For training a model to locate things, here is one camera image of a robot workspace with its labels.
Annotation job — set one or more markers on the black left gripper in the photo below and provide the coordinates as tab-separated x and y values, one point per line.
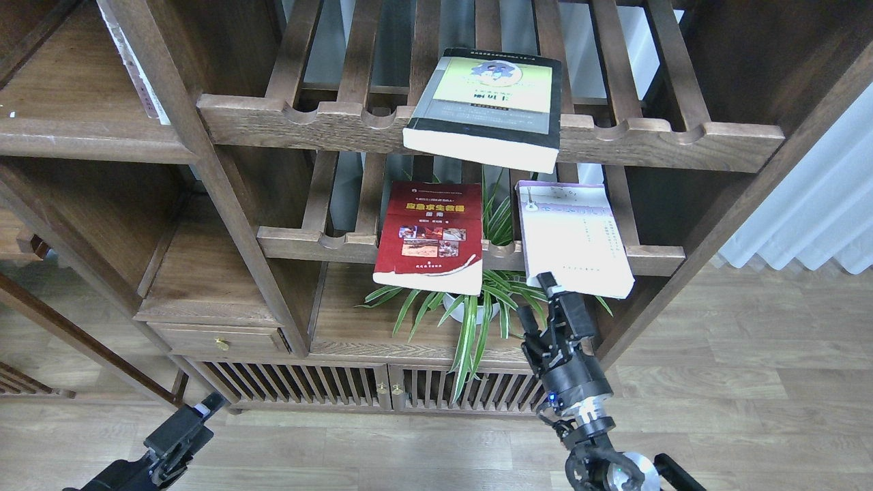
175	442

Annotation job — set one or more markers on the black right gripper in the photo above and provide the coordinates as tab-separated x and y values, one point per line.
573	380

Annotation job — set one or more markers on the white and purple book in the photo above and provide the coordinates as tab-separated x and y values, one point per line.
569	230

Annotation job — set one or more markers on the red cover book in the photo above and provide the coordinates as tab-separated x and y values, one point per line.
432	238

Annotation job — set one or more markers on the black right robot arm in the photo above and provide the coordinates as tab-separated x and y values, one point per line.
594	464

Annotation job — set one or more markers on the upright books on left shelf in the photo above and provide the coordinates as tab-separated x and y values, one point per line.
151	104

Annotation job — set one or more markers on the green spider plant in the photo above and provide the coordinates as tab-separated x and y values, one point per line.
497	299

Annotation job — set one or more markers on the yellow and black book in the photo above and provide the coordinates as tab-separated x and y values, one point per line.
500	109

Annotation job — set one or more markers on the dark wooden bookshelf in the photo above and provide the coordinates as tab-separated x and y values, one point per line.
254	215

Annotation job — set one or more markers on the white curtain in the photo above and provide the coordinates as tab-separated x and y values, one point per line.
822	211

